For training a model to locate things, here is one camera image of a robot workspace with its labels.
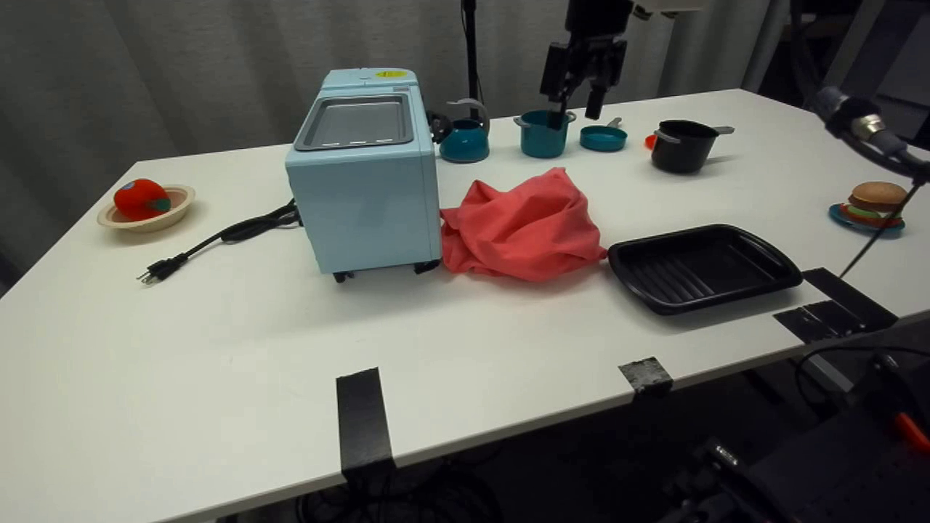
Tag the light blue toaster oven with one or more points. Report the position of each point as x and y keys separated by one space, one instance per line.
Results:
x=368 y=193

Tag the small blue plate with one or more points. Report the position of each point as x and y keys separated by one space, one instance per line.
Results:
x=862 y=225

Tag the red toy tomato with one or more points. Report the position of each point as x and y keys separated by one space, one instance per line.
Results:
x=140 y=199

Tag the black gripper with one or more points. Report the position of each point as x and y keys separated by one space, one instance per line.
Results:
x=591 y=55

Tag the red printed shirt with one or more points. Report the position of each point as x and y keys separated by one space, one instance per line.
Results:
x=527 y=228

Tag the black ridged grill tray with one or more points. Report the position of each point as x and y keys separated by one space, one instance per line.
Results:
x=701 y=266

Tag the toy burger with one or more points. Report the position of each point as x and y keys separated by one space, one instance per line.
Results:
x=880 y=201

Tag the teal toy pot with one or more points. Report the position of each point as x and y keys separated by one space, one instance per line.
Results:
x=543 y=138

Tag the black camera tripod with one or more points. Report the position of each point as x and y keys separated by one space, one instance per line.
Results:
x=469 y=48

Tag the red fruit on plate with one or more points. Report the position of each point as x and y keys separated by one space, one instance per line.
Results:
x=147 y=221

